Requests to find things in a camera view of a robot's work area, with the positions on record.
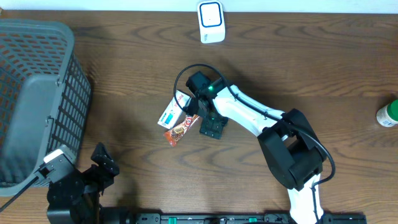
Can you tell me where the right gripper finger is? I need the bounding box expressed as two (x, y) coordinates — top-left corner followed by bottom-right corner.
(199, 117), (228, 139)
(183, 98), (205, 118)

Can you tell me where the white Panadol box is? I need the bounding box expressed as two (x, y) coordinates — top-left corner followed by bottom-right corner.
(157, 90), (191, 129)

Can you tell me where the red Top candy wrapper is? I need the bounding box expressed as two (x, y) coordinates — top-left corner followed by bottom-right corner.
(164, 114), (199, 147)

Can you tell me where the green lid jar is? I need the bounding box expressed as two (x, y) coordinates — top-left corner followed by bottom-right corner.
(376, 100), (398, 128)

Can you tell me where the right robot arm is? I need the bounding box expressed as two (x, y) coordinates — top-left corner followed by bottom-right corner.
(186, 72), (326, 223)

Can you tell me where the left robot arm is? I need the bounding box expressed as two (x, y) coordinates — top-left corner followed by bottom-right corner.
(45, 142), (134, 223)

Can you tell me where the grey plastic basket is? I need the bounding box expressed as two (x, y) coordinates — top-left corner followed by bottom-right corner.
(1, 19), (92, 197)

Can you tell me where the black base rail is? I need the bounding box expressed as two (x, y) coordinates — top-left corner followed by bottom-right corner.
(123, 213), (367, 224)

